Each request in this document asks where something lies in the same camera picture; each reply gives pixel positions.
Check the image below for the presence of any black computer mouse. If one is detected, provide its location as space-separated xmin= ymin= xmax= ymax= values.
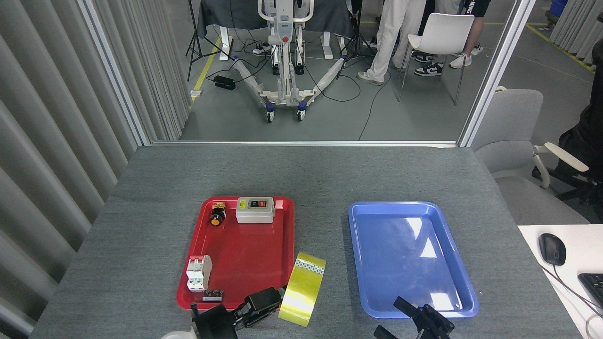
xmin=538 ymin=233 xmax=567 ymax=266

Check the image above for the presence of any person behind white chair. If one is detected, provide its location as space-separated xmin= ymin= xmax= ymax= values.
xmin=411 ymin=0 xmax=491 ymax=77

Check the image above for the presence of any black tripod stand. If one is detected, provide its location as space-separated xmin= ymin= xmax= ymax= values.
xmin=186 ymin=0 xmax=235 ymax=81
xmin=337 ymin=0 xmax=373 ymax=80

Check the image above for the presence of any white desk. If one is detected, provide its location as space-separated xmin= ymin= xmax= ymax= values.
xmin=517 ymin=224 xmax=603 ymax=339

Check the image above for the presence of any standing person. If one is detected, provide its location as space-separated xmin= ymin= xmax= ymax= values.
xmin=357 ymin=0 xmax=427 ymax=86

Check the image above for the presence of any silver frame post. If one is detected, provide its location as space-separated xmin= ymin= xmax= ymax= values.
xmin=78 ymin=0 xmax=151 ymax=146
xmin=458 ymin=0 xmax=537 ymax=147

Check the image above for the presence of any grey office chair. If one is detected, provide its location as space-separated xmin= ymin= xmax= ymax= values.
xmin=471 ymin=87 xmax=592 ymax=226

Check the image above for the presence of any black office chair base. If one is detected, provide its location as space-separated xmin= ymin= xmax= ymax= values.
xmin=532 ymin=165 xmax=603 ymax=208

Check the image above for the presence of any black mouse cable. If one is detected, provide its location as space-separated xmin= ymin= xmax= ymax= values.
xmin=542 ymin=264 xmax=603 ymax=312

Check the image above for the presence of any white plastic chair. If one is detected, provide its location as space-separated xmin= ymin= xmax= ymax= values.
xmin=397 ymin=13 xmax=475 ymax=106

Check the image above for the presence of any dark cloth covered table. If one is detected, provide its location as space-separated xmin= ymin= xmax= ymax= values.
xmin=197 ymin=0 xmax=356 ymax=39

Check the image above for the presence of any black floor cable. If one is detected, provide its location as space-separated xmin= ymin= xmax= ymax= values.
xmin=358 ymin=71 xmax=391 ymax=141

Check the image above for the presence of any red plastic tray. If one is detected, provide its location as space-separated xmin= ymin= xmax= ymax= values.
xmin=176 ymin=196 xmax=295 ymax=310

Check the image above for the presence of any grey pleated curtain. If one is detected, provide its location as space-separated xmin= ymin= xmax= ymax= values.
xmin=0 ymin=0 xmax=191 ymax=339
xmin=549 ymin=0 xmax=603 ymax=64

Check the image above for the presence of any white wheeled stand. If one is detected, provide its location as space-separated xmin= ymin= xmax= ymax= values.
xmin=233 ymin=0 xmax=355 ymax=124

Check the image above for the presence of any seated person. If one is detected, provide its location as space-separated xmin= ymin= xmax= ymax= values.
xmin=558 ymin=49 xmax=603 ymax=189

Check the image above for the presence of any white push button switch box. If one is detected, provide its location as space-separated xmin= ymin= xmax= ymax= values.
xmin=236 ymin=197 xmax=275 ymax=224

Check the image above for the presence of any blue plastic tray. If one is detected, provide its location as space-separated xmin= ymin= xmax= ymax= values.
xmin=348 ymin=202 xmax=480 ymax=319

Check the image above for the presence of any black keyboard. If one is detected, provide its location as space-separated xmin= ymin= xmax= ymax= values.
xmin=578 ymin=273 xmax=603 ymax=309

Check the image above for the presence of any silver frame rail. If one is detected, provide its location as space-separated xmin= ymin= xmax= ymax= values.
xmin=150 ymin=140 xmax=460 ymax=147

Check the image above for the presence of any yellow tape roll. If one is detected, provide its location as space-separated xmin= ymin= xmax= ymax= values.
xmin=279 ymin=252 xmax=326 ymax=327

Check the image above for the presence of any white red circuit breaker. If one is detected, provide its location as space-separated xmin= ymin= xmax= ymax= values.
xmin=186 ymin=255 xmax=213 ymax=292

